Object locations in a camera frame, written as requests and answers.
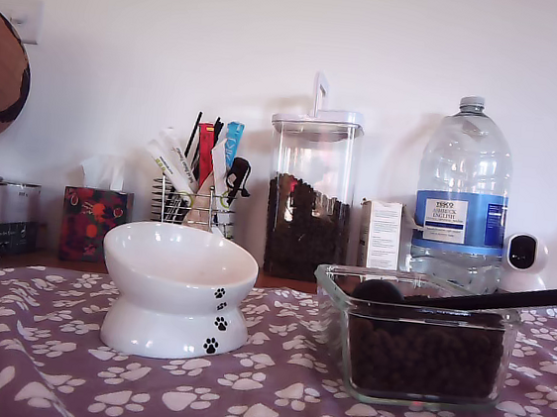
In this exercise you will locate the brown kibble mass in dish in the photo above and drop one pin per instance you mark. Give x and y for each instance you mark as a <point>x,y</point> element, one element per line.
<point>423,353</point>

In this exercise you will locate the white ceramic paw-print cat bowl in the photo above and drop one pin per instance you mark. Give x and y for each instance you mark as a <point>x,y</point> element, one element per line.
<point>177,267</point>

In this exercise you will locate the black plastic measuring spoon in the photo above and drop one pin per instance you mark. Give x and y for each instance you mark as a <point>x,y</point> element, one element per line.
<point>523,300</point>

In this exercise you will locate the white sachet with script print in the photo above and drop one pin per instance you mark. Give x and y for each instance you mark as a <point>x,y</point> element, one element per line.
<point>175,148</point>

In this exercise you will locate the purple paw-print cloth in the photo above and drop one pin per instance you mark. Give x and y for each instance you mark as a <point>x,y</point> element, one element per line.
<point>258,405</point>

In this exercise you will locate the small grey printed carton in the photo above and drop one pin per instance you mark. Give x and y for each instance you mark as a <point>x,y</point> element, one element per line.
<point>380,234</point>

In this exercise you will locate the thin black stick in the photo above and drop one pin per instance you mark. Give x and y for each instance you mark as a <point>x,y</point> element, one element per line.
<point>193,134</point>

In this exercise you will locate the floral tissue box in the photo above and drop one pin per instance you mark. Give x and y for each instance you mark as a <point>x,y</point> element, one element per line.
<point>92,229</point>

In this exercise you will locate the small white round camera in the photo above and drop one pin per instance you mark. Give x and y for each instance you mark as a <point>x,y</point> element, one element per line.
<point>524,284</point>

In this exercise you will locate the blue treat sachet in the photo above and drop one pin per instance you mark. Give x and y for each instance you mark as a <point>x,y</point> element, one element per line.
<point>233,139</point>

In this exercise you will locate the red treat sachet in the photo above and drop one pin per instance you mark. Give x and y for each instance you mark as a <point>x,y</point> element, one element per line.
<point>205,156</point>

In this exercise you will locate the black plastic clip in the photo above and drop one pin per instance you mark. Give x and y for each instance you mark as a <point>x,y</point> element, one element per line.
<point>238,167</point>

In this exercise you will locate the brown kibble in tall jar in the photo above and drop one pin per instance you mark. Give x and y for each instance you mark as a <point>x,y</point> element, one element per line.
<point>305,241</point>

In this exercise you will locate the white sachet with green print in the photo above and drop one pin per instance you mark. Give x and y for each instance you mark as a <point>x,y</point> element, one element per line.
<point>163,164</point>

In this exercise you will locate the white tissue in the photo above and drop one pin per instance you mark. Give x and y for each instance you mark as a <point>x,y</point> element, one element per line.
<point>100,172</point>

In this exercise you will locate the square clear glass dish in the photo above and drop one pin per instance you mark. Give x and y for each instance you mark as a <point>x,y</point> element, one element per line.
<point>331,318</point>

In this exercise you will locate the large clear water bottle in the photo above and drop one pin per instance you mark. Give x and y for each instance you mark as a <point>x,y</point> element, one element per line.
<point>463,153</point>

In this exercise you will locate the white wall switch plate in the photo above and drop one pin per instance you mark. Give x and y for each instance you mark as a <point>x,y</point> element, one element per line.
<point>29,18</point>

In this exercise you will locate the tall clear jar white lid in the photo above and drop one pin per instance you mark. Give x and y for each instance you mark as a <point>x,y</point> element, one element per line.
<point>315,142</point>

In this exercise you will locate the tin can with white label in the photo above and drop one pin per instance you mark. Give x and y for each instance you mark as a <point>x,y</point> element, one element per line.
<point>20,203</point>

